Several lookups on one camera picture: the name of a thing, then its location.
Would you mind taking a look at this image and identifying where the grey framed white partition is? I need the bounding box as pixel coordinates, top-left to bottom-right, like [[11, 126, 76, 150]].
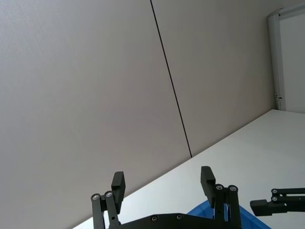
[[266, 4, 305, 112]]

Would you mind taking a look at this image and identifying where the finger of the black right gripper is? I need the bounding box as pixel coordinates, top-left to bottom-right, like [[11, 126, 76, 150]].
[[249, 187, 305, 217]]

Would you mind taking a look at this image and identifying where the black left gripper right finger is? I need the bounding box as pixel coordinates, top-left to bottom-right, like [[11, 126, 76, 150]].
[[201, 166, 242, 229]]

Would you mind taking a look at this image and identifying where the blue plastic bin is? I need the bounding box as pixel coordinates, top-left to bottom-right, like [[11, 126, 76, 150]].
[[185, 198, 271, 229]]

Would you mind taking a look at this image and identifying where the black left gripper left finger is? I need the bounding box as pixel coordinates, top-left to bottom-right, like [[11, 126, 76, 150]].
[[90, 171, 126, 229]]

